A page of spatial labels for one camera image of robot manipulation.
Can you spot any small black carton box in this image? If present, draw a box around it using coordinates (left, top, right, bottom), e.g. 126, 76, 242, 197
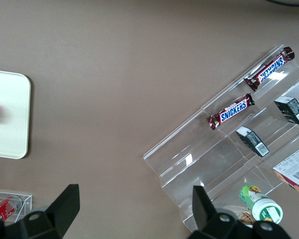
236, 125, 270, 157
274, 96, 299, 127

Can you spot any white red barcode box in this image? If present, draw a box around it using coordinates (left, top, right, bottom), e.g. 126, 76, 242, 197
273, 143, 299, 199

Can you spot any clear acrylic stepped stand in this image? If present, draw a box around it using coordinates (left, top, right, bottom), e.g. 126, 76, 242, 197
143, 44, 299, 232

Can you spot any black floor cable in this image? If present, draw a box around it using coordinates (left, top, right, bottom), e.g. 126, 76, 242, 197
264, 0, 299, 7

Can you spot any red cola bottle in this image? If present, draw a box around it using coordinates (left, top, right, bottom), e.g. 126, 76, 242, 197
0, 195, 23, 222

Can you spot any clear acrylic bottle rack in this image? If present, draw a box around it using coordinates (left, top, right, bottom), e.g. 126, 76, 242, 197
0, 190, 33, 226

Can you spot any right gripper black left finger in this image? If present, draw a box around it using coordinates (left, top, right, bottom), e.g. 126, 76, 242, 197
4, 184, 81, 239

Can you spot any Snickers chocolate bar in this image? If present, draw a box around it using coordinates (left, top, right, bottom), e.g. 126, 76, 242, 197
206, 93, 255, 131
243, 46, 296, 92

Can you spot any green white plastic bottle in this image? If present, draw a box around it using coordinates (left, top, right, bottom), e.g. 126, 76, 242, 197
239, 184, 284, 225

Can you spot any cream plastic serving tray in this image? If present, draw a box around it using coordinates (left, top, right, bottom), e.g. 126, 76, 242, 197
0, 69, 32, 160

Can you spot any tall light wicker basket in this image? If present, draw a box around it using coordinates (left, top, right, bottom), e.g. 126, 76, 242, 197
221, 204, 256, 229

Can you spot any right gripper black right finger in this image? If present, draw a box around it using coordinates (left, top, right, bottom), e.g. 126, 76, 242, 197
186, 185, 292, 239

